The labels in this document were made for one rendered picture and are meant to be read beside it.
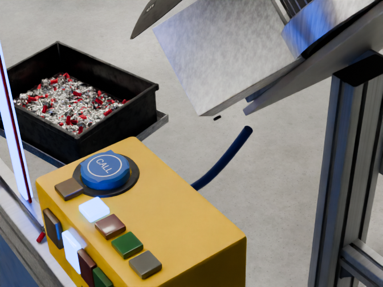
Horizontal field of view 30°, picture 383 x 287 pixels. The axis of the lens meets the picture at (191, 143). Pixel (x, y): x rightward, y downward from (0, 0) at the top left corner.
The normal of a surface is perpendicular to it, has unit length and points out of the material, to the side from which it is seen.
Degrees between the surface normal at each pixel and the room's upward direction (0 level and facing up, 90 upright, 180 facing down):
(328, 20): 77
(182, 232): 0
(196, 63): 55
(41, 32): 0
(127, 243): 0
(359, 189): 90
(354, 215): 90
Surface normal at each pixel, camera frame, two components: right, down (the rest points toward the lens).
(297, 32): -0.85, 0.41
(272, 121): -0.02, -0.79
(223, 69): -0.27, 0.04
